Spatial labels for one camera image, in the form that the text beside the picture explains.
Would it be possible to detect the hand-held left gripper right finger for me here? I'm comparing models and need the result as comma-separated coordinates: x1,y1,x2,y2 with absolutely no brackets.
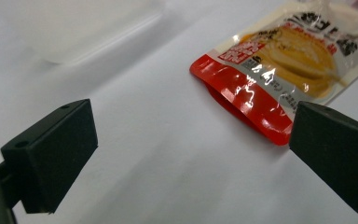
288,101,358,216

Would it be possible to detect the clear snack packet red edge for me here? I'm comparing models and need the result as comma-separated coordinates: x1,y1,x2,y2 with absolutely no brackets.
189,0,358,147

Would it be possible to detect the clear plastic storage box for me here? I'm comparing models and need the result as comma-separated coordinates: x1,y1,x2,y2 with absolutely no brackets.
0,0,169,67

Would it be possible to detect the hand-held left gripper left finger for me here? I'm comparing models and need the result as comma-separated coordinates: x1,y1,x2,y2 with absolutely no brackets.
0,98,99,216

